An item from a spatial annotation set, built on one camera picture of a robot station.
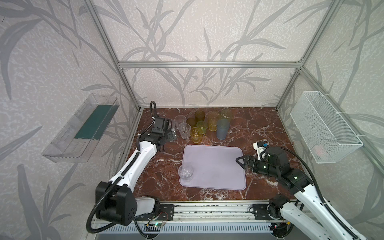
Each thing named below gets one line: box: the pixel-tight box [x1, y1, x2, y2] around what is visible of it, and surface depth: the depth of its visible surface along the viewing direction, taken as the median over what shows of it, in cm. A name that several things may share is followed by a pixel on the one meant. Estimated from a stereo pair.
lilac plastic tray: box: [179, 144, 247, 191], surface depth 88 cm
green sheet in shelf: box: [74, 104, 120, 140], surface depth 69 cm
